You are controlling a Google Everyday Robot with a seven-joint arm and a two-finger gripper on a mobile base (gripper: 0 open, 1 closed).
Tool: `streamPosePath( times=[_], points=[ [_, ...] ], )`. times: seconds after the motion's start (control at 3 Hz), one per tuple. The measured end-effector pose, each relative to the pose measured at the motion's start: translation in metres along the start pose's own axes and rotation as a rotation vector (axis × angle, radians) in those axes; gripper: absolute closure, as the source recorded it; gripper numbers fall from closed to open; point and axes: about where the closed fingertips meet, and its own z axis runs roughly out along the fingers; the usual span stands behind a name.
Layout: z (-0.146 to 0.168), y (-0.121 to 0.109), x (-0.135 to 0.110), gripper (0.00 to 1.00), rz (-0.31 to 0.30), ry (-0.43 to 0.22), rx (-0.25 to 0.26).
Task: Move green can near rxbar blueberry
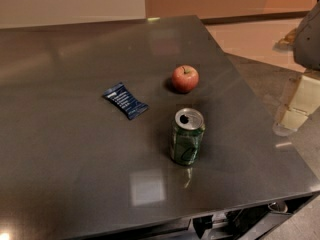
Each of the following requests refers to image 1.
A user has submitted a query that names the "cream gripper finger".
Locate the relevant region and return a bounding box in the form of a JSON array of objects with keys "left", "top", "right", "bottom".
[{"left": 273, "top": 71, "right": 320, "bottom": 136}]

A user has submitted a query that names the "green soda can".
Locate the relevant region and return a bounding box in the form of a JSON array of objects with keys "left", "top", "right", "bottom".
[{"left": 170, "top": 108, "right": 205, "bottom": 166}]

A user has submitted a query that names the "red apple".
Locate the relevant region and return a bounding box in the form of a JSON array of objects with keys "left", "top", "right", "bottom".
[{"left": 171, "top": 65, "right": 199, "bottom": 93}]

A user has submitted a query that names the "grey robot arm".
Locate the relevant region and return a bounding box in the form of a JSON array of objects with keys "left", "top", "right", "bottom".
[{"left": 273, "top": 2, "right": 320, "bottom": 136}]

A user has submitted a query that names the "blue rxbar wrapper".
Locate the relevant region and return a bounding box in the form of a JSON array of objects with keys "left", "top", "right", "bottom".
[{"left": 102, "top": 82, "right": 149, "bottom": 120}]

